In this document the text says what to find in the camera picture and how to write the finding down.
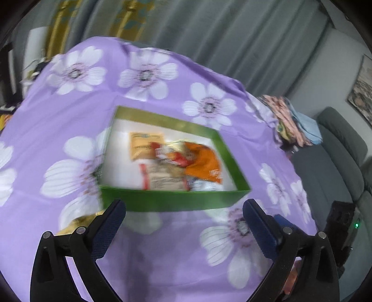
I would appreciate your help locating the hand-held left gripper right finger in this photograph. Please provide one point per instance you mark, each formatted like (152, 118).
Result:
(260, 229)

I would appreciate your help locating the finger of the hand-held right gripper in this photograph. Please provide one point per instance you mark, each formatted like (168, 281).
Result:
(283, 221)

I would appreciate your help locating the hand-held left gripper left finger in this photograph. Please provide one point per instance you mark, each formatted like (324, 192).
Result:
(109, 226)

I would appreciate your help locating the green cardboard box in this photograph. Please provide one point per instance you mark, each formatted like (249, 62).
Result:
(174, 200)

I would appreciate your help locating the red and cream snack packet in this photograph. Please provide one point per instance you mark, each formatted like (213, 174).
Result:
(165, 178)

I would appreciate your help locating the orange seed snack packet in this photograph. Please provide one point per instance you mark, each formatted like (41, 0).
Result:
(203, 165)

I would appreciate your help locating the yellow-orange snack packet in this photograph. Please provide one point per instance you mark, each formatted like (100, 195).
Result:
(144, 145)

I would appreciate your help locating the yellow and white snack packet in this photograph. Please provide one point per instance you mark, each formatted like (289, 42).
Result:
(174, 156)

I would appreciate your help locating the grey sofa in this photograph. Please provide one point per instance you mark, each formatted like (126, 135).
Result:
(319, 174)

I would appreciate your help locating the purple floral blanket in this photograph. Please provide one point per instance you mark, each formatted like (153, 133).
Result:
(174, 246)

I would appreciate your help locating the pile of folded clothes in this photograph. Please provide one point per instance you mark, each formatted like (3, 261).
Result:
(290, 122)

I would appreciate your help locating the dark furniture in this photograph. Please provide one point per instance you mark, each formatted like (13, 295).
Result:
(7, 72)

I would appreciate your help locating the grey curtain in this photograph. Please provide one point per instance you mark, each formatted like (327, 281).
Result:
(232, 34)

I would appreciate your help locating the white object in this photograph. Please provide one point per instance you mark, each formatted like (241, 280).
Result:
(36, 46)

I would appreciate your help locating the framed wall picture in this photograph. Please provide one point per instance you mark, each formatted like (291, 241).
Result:
(361, 93)

